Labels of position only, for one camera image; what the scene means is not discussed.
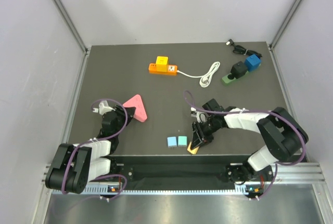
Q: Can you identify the light blue small plug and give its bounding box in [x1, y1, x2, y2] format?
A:
[167, 137, 177, 148]

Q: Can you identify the pink triangular socket board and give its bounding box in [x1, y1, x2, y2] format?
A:
[123, 94, 148, 123]

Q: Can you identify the green power strip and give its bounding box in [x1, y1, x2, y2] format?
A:
[221, 71, 250, 85]

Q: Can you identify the grey cable duct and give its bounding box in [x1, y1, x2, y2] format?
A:
[81, 183, 260, 195]

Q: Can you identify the orange power strip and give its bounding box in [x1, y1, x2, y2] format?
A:
[148, 63, 177, 76]

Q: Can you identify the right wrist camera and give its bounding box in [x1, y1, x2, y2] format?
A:
[190, 107, 207, 123]

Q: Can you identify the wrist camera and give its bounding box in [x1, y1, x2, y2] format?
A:
[190, 107, 207, 123]
[92, 100, 114, 115]

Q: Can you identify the blue cube adapter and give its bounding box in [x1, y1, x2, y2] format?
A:
[245, 55, 261, 72]

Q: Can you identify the white power cable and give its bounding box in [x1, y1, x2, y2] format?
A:
[176, 61, 221, 88]

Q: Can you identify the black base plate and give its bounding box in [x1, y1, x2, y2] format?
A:
[116, 163, 273, 185]

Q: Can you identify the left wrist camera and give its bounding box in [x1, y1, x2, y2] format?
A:
[92, 100, 114, 115]

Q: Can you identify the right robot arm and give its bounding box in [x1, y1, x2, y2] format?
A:
[188, 99, 309, 182]

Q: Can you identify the yellow cube adapter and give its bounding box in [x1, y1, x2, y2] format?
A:
[156, 56, 169, 72]

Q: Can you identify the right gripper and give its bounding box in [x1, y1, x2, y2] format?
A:
[191, 116, 220, 150]

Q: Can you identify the black cube adapter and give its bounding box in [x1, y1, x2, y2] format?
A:
[230, 61, 248, 79]

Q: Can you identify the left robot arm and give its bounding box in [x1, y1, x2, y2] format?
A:
[45, 105, 136, 194]

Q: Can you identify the black power cable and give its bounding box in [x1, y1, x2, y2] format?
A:
[225, 39, 263, 59]

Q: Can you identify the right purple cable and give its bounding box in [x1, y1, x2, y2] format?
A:
[183, 89, 308, 201]

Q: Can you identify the teal small plug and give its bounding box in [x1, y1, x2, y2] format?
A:
[177, 136, 187, 147]

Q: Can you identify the yellow small plug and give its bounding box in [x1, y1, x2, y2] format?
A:
[187, 142, 199, 155]

